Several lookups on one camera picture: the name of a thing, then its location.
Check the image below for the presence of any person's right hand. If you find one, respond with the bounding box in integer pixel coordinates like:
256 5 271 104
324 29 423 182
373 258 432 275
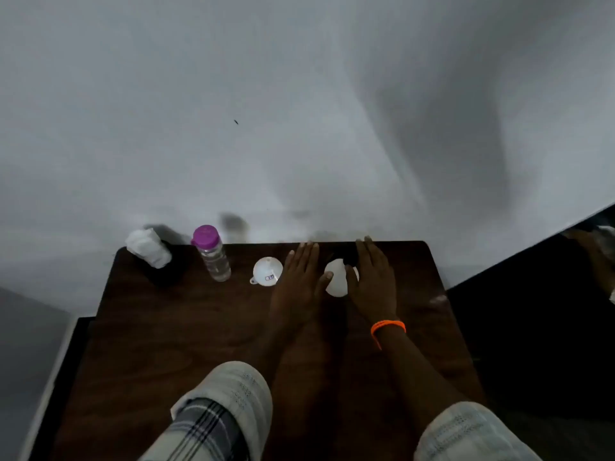
345 236 400 327

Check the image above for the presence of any person's left hand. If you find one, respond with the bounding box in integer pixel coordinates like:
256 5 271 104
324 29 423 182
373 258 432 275
268 242 334 333

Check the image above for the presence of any white plastic funnel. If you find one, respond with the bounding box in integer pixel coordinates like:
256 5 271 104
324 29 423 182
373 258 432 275
249 256 284 287

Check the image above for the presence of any clear bottle with purple cap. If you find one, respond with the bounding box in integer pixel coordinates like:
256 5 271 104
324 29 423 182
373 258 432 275
199 242 232 283

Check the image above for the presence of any purple bottle cap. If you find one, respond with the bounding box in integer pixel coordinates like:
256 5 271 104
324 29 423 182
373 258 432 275
191 225 221 250

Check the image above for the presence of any person's left forearm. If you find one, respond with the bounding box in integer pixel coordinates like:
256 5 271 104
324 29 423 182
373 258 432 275
247 325 311 387

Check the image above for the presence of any person's right forearm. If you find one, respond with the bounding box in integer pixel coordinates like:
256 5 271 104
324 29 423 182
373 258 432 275
374 326 470 428

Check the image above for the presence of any person's left plaid sleeve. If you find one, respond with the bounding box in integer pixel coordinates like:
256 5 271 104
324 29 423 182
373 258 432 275
139 361 274 461

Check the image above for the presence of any person's plaid sleeve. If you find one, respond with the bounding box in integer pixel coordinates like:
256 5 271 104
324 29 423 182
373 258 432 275
414 401 544 461
139 361 274 461

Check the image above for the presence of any person's right plaid sleeve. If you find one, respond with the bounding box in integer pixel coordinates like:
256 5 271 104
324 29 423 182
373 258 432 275
414 401 544 461

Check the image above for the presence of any dark wooden table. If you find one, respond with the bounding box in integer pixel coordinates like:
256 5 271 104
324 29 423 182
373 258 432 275
50 240 489 461

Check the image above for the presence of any white folded tissue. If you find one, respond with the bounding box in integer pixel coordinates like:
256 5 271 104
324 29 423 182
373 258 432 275
125 228 173 270

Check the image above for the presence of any white baseboard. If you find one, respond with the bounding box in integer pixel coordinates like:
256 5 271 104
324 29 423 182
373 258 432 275
19 314 80 461

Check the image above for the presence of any orange bead bracelet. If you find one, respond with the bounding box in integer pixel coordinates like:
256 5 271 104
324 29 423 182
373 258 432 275
370 319 407 351

